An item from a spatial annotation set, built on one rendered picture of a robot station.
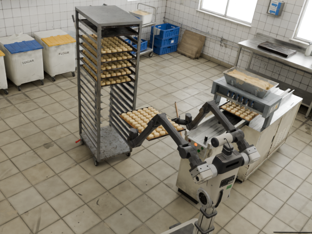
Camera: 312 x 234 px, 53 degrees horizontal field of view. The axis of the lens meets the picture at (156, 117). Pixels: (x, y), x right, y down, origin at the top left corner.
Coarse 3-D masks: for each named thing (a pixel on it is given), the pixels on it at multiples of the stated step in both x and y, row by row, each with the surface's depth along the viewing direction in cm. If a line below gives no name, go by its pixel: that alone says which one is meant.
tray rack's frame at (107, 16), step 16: (96, 16) 312; (112, 16) 319; (128, 16) 325; (80, 96) 394; (80, 112) 406; (96, 112) 422; (80, 128) 419; (112, 128) 441; (96, 144) 406; (112, 144) 410
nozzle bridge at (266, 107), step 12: (216, 84) 364; (228, 84) 360; (216, 96) 381; (240, 96) 356; (252, 96) 341; (276, 96) 347; (252, 108) 345; (264, 108) 331; (276, 108) 348; (264, 120) 348
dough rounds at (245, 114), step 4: (224, 104) 376; (228, 104) 374; (232, 104) 379; (224, 108) 367; (228, 108) 366; (232, 108) 367; (236, 108) 368; (240, 108) 372; (244, 108) 370; (232, 112) 361; (236, 112) 359; (240, 112) 360; (244, 112) 365; (248, 112) 362; (252, 112) 363; (240, 116) 354; (244, 116) 354; (248, 116) 355; (252, 116) 358; (248, 120) 351
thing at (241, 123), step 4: (284, 92) 424; (288, 92) 435; (284, 96) 427; (244, 120) 350; (236, 124) 341; (240, 124) 344; (244, 124) 354; (224, 132) 325; (208, 144) 304; (208, 148) 307
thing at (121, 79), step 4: (84, 68) 368; (88, 68) 365; (88, 72) 360; (92, 76) 352; (120, 76) 356; (124, 76) 357; (96, 80) 345; (104, 80) 342; (108, 80) 348; (112, 80) 344; (116, 80) 346; (120, 80) 347; (124, 80) 348; (128, 80) 351; (104, 84) 337
